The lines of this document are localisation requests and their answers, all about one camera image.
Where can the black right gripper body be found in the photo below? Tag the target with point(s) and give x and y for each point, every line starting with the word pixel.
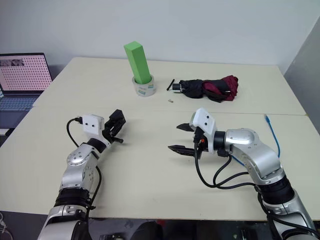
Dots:
pixel 200 145

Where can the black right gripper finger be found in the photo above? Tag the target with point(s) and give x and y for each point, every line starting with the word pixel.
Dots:
pixel 181 149
pixel 185 127

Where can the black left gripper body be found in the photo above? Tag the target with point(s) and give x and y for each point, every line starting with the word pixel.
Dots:
pixel 110 131

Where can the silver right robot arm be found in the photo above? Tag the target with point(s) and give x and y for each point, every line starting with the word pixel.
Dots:
pixel 257 160

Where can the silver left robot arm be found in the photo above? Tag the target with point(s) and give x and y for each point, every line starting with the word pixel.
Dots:
pixel 75 160

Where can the folded black maroon umbrella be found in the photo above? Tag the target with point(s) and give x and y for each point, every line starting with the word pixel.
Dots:
pixel 207 88

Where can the clear packing tape roll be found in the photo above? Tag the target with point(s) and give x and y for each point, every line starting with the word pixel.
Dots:
pixel 144 88

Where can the green rectangular block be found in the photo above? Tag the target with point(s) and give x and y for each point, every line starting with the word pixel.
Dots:
pixel 138 62

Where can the open laptop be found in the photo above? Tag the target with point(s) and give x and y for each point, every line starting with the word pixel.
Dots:
pixel 18 82

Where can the grey panel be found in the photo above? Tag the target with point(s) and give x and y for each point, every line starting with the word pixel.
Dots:
pixel 303 67

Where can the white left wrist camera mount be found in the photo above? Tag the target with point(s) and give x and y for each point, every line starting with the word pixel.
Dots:
pixel 93 124

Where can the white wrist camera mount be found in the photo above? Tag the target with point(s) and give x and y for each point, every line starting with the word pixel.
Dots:
pixel 93 124
pixel 206 122

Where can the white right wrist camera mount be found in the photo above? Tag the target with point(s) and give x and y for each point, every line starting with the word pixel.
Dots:
pixel 206 122

